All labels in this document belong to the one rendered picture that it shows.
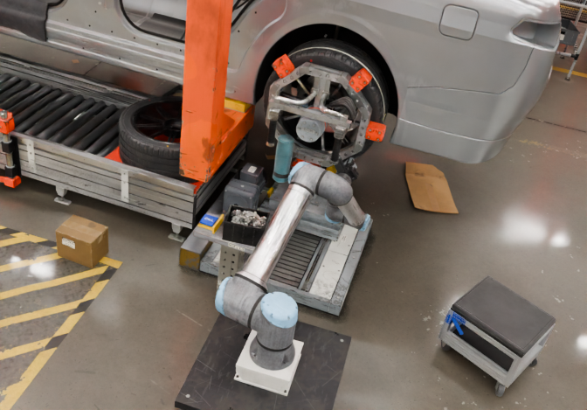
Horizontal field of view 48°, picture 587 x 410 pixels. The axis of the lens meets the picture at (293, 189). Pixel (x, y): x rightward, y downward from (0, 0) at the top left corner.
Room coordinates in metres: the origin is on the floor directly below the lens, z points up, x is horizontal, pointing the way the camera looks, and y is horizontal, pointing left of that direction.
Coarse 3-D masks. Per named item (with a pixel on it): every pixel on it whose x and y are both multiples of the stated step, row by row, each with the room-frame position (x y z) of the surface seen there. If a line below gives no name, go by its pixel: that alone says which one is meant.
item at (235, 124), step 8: (224, 112) 3.25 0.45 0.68; (232, 112) 3.26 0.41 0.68; (240, 112) 3.28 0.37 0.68; (248, 112) 3.31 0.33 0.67; (224, 120) 3.00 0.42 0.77; (232, 120) 3.12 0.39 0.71; (240, 120) 3.19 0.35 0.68; (248, 120) 3.32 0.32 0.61; (224, 128) 3.01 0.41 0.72; (232, 128) 3.09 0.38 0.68; (240, 128) 3.20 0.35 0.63; (248, 128) 3.34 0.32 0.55; (224, 136) 2.99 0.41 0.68; (232, 136) 3.08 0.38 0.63; (240, 136) 3.21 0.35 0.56; (224, 144) 2.97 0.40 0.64; (232, 144) 3.09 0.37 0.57; (224, 152) 2.98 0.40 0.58; (224, 160) 2.99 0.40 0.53
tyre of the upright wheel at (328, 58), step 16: (304, 48) 3.25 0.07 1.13; (320, 48) 3.19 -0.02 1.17; (336, 48) 3.21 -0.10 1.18; (352, 48) 3.26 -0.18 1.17; (320, 64) 3.13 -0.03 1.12; (336, 64) 3.11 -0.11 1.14; (352, 64) 3.10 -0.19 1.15; (368, 64) 3.20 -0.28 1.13; (272, 80) 3.18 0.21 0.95; (384, 80) 3.25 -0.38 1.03; (368, 96) 3.07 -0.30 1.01; (384, 96) 3.16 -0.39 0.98; (384, 112) 3.14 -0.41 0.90; (368, 144) 3.05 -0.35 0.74
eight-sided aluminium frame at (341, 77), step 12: (300, 72) 3.06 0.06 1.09; (312, 72) 3.06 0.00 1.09; (324, 72) 3.03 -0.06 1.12; (336, 72) 3.06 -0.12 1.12; (276, 84) 3.09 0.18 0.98; (348, 84) 3.01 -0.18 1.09; (360, 96) 3.01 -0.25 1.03; (360, 108) 2.99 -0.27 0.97; (276, 132) 3.08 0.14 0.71; (360, 132) 2.98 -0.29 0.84; (360, 144) 2.98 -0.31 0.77; (300, 156) 3.04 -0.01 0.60; (312, 156) 3.03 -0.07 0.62; (324, 156) 3.06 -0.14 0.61; (348, 156) 2.99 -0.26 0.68
